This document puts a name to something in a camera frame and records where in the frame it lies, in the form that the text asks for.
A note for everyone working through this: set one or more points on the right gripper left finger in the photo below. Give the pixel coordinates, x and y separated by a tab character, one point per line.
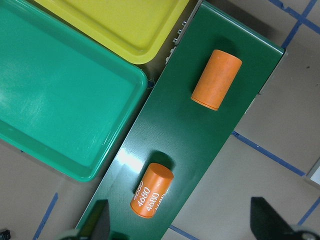
97	225

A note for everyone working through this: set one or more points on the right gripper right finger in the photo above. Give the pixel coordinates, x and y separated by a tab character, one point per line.
266	223

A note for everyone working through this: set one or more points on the orange cylinder marked 4680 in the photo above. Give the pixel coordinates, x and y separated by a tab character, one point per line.
151	190

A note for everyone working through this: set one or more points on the plain orange cylinder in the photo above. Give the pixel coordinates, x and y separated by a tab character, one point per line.
216	79

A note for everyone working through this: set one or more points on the green conveyor belt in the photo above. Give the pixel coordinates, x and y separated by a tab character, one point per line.
175	131

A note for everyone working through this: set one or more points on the green plastic tray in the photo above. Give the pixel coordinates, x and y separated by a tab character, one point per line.
64	99

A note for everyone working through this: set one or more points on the yellow plastic tray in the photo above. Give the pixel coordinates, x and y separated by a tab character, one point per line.
133	29

